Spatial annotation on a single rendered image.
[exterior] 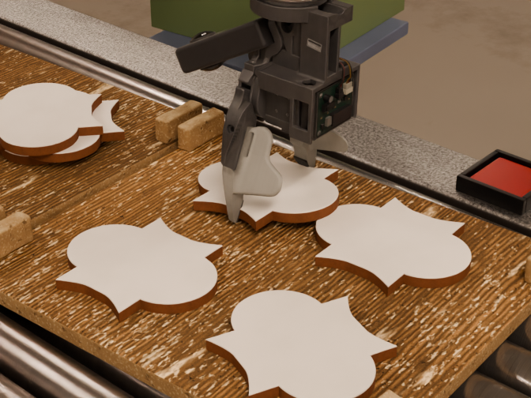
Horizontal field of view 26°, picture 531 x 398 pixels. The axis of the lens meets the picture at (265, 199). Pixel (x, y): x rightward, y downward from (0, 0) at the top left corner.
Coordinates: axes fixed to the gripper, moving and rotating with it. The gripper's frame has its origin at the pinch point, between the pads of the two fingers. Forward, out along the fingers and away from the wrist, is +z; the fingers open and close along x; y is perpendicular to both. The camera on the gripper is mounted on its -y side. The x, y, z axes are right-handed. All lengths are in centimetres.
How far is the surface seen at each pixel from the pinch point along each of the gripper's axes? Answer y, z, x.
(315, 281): 11.7, 1.0, -8.2
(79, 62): -40.0, 3.4, 14.0
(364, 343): 20.5, -0.2, -14.0
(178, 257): 1.2, 0.2, -13.9
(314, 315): 15.3, -0.1, -13.4
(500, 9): -112, 93, 281
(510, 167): 14.7, 1.2, 21.2
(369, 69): -120, 94, 209
